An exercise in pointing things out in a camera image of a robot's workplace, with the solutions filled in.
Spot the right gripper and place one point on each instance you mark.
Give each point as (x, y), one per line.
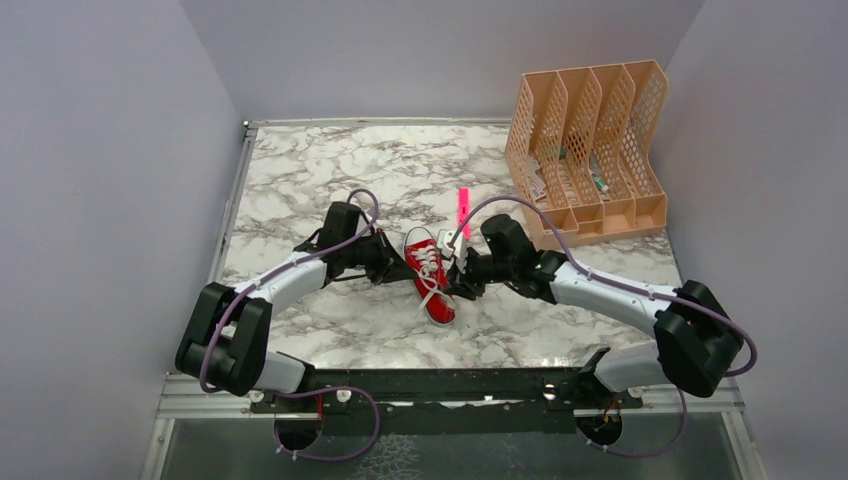
(465, 285)

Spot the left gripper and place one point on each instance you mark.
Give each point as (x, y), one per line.
(390, 266)

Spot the white shoelace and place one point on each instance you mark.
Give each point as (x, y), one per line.
(430, 285)

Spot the red canvas sneaker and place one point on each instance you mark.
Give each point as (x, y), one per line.
(430, 278)

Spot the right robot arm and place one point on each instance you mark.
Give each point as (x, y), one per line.
(691, 347)

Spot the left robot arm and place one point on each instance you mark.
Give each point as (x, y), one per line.
(225, 344)

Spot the pink highlighter marker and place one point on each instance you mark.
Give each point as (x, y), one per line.
(463, 209)

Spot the peach plastic file organizer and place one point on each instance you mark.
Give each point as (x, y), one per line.
(590, 129)

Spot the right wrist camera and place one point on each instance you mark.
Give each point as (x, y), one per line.
(451, 244)

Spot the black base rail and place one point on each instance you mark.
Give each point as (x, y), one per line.
(443, 401)

